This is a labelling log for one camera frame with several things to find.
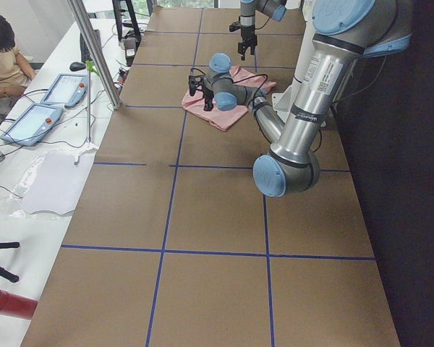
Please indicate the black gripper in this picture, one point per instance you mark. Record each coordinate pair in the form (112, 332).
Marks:
(246, 35)
(208, 96)

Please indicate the black tripod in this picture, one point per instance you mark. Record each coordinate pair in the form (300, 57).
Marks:
(5, 261)

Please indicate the teach pendant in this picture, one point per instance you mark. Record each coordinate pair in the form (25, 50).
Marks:
(33, 125)
(67, 89)

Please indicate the green handled reacher stick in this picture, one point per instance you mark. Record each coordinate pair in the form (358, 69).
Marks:
(89, 141)

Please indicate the black computer mouse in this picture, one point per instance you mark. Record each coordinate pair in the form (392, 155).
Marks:
(77, 66)

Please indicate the red cylinder bottle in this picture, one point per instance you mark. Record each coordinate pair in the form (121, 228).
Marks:
(13, 305)

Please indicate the white plastic sheet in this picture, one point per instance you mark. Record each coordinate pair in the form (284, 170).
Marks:
(50, 183)

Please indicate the upper teach pendant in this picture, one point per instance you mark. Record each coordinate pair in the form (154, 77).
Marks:
(67, 89)

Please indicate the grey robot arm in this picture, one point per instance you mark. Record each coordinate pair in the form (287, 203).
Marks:
(345, 31)
(246, 24)

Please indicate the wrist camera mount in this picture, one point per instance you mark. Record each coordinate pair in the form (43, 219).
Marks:
(195, 83)
(234, 26)

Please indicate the lower teach pendant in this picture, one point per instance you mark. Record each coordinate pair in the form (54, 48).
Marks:
(33, 125)

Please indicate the aluminium frame post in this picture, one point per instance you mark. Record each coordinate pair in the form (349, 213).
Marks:
(83, 21)

